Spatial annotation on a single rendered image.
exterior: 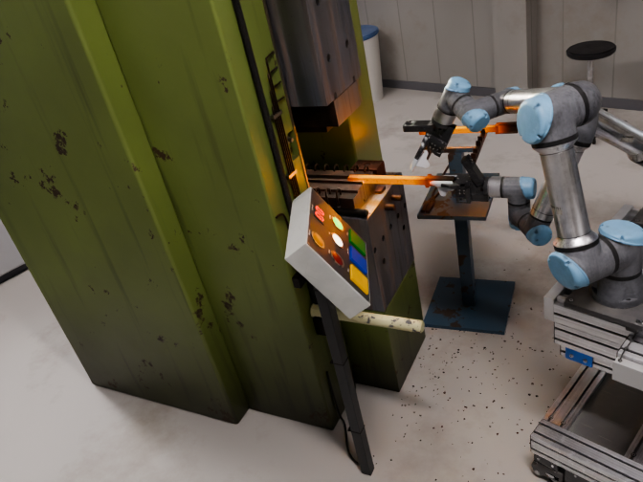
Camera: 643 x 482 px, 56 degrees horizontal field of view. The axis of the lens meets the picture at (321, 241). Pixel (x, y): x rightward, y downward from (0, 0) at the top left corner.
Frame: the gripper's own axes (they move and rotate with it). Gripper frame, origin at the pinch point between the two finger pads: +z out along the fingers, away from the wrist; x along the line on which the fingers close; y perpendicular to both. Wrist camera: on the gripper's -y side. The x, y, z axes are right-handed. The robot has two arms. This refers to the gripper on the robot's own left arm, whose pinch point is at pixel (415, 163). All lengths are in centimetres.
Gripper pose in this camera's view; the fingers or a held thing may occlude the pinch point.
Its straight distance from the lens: 222.8
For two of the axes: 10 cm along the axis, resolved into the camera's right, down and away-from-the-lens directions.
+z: -2.5, 6.8, 6.8
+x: 4.3, -5.5, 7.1
